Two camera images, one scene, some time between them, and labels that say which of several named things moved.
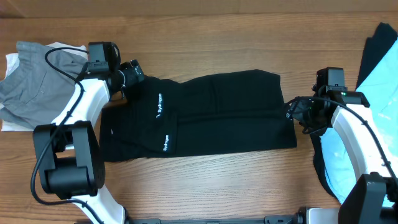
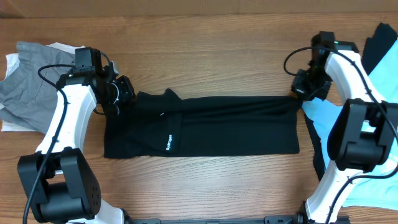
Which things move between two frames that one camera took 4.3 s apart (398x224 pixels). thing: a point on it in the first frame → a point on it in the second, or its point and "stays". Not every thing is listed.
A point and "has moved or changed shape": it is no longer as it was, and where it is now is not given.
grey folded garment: (34, 92) stays
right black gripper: (300, 112) → (303, 86)
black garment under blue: (377, 45) stays
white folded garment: (12, 60) stays
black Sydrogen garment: (200, 114) has moved or changed shape
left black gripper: (131, 78) → (128, 94)
